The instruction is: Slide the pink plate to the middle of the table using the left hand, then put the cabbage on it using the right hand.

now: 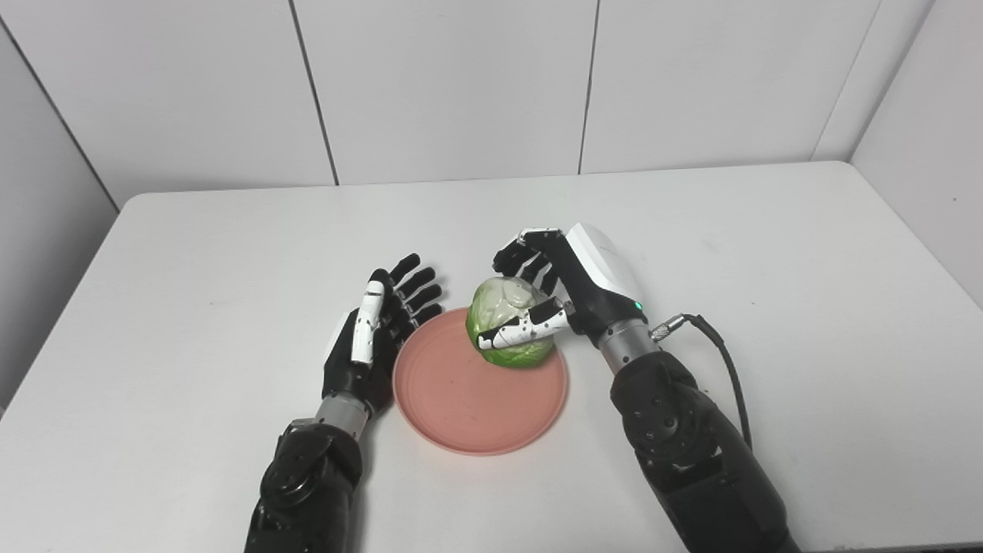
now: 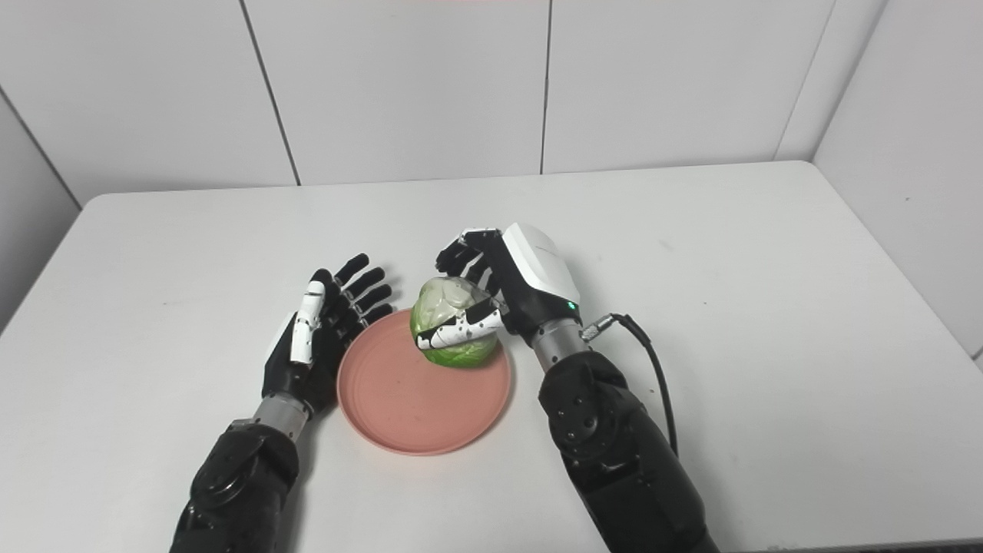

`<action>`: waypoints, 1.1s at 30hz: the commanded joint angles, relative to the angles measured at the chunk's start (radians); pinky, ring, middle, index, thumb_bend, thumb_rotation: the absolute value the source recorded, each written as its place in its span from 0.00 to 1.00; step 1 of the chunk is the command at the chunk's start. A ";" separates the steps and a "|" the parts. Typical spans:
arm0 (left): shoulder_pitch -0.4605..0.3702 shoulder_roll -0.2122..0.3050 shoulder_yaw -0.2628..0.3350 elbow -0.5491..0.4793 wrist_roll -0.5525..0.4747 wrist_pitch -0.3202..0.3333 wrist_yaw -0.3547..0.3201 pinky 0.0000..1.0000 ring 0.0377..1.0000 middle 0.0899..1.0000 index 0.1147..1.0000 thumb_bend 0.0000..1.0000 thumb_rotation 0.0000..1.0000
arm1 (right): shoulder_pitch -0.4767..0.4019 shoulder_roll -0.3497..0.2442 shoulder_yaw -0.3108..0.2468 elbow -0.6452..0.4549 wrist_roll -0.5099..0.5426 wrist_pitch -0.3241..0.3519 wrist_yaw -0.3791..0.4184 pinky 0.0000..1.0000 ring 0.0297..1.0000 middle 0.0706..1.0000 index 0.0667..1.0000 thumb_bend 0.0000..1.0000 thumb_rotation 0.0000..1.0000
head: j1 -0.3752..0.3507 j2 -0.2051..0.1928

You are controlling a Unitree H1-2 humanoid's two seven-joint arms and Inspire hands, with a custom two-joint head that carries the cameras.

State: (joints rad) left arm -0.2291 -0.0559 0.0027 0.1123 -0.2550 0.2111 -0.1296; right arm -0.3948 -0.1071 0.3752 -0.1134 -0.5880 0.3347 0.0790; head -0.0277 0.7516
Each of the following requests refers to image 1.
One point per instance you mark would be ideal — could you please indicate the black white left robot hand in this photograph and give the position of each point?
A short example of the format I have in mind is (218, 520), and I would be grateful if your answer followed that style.
(353, 376)

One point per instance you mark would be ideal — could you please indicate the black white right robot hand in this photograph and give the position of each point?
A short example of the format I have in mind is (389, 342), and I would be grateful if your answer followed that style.
(595, 284)

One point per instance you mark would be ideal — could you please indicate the green white toy cabbage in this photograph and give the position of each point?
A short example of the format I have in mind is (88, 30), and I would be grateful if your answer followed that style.
(499, 303)

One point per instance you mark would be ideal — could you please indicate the pink round plate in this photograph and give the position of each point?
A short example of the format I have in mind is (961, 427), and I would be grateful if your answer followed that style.
(461, 399)

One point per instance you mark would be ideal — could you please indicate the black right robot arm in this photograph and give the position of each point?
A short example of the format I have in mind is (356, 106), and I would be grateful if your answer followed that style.
(691, 461)

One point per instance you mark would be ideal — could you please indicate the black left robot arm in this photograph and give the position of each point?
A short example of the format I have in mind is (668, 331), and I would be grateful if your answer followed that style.
(307, 484)

